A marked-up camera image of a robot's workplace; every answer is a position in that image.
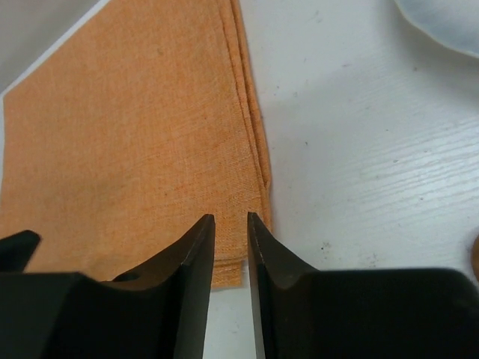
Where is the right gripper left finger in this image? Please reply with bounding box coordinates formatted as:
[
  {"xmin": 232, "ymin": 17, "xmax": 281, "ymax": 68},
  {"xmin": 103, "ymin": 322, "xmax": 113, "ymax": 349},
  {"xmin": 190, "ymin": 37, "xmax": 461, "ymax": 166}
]
[{"xmin": 1, "ymin": 215, "xmax": 215, "ymax": 358}]

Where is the white paper plate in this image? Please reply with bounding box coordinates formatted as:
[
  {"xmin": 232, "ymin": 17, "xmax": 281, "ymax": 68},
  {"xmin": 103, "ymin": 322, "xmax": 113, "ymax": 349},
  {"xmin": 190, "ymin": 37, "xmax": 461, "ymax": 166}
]
[{"xmin": 394, "ymin": 0, "xmax": 478, "ymax": 58}]

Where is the orange cloth napkin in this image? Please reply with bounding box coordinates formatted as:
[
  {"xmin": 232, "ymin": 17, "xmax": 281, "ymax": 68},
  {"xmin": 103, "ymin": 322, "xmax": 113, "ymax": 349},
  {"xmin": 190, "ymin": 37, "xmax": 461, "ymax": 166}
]
[{"xmin": 1, "ymin": 1, "xmax": 271, "ymax": 288}]

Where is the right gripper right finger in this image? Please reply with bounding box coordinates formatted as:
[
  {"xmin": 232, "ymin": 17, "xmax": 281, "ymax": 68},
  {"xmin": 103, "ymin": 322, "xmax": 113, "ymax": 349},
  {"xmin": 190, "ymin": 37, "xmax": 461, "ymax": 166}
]
[{"xmin": 247, "ymin": 212, "xmax": 478, "ymax": 358}]

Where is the copper spoon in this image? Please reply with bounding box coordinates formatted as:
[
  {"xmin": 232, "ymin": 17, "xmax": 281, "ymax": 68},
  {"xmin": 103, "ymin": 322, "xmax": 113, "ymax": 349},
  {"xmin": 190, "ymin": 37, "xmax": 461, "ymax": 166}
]
[{"xmin": 470, "ymin": 236, "xmax": 479, "ymax": 280}]

